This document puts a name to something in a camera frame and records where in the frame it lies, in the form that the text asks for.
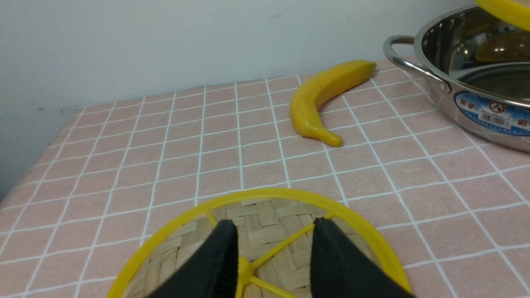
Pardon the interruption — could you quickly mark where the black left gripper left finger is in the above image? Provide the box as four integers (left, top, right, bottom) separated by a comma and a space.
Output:
148, 219, 239, 298

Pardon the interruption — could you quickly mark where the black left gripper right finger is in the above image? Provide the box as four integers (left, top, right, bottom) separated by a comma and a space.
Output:
311, 218, 413, 298

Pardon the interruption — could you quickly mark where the yellow bamboo steamer lid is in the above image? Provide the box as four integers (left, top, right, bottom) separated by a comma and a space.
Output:
107, 188, 413, 298

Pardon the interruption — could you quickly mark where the yellow bamboo steamer basket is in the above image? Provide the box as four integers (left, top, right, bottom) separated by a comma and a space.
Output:
475, 0, 530, 31

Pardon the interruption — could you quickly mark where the stainless steel pot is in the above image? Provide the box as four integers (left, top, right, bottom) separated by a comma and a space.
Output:
383, 5, 530, 152

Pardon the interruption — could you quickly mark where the pink checkered tablecloth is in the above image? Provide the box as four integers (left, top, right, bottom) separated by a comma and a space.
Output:
1, 62, 529, 298

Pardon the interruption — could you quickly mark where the yellow plastic banana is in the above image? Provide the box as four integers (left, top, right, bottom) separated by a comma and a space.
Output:
289, 59, 377, 147

